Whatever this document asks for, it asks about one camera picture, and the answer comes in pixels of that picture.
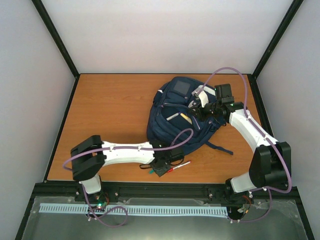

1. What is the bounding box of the yellow highlighter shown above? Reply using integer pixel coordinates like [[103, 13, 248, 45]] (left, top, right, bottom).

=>
[[180, 113, 193, 125]]

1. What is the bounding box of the light blue slotted cable duct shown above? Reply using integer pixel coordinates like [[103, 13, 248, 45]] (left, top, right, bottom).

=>
[[38, 203, 228, 218]]

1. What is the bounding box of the purple-capped white marker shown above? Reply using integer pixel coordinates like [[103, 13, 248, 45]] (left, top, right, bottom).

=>
[[166, 112, 179, 121]]

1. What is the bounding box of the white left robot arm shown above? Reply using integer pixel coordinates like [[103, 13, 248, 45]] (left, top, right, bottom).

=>
[[70, 135, 185, 202]]

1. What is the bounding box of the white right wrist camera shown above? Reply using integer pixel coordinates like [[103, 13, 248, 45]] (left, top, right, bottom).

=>
[[191, 85, 209, 108]]

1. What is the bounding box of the navy blue backpack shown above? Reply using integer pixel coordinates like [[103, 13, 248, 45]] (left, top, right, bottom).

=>
[[146, 76, 234, 155]]

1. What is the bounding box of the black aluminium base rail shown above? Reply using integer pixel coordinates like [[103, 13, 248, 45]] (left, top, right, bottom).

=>
[[32, 181, 300, 205]]

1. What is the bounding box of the red-capped white pen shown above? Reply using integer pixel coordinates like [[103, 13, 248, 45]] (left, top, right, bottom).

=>
[[167, 161, 192, 173]]

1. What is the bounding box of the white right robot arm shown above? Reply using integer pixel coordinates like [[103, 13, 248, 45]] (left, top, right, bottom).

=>
[[188, 84, 292, 198]]

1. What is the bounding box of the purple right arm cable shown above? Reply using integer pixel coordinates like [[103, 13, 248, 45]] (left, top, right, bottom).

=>
[[198, 66, 293, 224]]

